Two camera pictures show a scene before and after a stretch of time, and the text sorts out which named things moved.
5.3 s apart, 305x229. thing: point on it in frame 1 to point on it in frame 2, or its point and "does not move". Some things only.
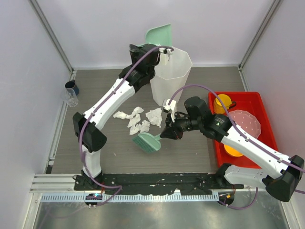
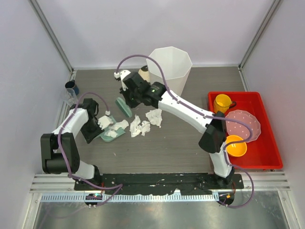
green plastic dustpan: (160, 35) to (107, 139)
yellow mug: (218, 108) does not move
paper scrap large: (154, 116) does not move
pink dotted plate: (247, 121) does not move
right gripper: (171, 130) to (125, 95)
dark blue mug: (72, 84) does not move
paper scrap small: (145, 126) does not move
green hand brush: (147, 142) to (125, 108)
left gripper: (135, 52) to (89, 136)
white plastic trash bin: (170, 78) does not move
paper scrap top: (120, 115) to (123, 124)
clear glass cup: (72, 98) does not move
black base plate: (207, 183) does not move
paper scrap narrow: (137, 110) to (111, 133)
